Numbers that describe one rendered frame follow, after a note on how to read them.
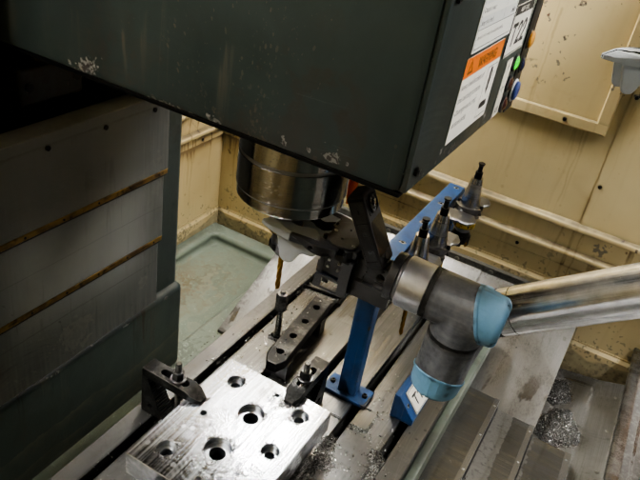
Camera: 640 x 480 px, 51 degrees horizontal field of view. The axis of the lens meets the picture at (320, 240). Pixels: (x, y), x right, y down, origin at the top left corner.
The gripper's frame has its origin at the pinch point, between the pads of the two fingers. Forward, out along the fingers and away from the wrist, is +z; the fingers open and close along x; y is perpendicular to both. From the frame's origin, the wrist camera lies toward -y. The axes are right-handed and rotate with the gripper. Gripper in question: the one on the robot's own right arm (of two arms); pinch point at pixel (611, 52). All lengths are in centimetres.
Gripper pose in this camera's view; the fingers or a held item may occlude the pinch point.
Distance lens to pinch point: 113.2
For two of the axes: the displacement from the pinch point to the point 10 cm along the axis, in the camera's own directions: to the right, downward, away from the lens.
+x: -0.1, -5.3, 8.5
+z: -9.9, -1.2, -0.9
